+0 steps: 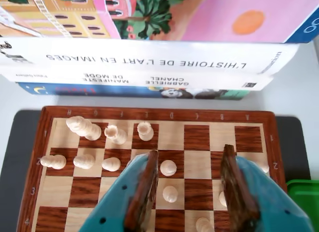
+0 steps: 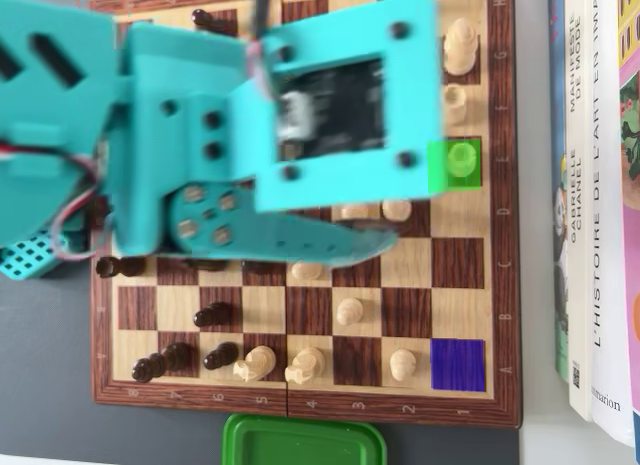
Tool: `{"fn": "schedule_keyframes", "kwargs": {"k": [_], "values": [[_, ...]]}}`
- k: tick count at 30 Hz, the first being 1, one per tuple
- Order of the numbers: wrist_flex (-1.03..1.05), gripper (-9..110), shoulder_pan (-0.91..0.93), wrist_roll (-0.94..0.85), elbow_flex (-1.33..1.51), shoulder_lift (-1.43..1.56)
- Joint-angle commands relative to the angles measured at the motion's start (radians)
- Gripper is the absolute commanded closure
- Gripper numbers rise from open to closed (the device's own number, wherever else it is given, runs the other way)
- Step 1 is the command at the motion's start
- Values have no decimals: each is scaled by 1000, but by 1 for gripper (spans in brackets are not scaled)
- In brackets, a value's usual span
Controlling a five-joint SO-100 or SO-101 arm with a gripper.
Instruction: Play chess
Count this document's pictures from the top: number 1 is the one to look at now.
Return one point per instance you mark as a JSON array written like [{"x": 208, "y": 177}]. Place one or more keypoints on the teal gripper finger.
[
  {"x": 117, "y": 204},
  {"x": 269, "y": 207}
]

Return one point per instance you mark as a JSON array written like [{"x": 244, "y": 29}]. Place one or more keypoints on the white wooden chess rook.
[
  {"x": 115, "y": 134},
  {"x": 145, "y": 131}
]

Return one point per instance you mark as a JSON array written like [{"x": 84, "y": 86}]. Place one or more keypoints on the white wooden chess piece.
[{"x": 170, "y": 194}]

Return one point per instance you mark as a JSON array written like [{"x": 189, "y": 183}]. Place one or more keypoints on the white wooden chess king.
[{"x": 83, "y": 128}]

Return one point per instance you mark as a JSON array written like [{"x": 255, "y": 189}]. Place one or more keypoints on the green plastic container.
[{"x": 304, "y": 199}]

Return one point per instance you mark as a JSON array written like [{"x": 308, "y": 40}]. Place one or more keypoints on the wooden chessboard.
[{"x": 197, "y": 137}]

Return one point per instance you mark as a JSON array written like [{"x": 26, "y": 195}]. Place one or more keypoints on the blue green illustrated book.
[{"x": 124, "y": 92}]

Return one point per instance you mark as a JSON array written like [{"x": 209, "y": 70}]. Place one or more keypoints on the dark grey table mat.
[{"x": 15, "y": 154}]

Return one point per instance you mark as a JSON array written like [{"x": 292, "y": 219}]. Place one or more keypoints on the white art history book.
[{"x": 149, "y": 55}]

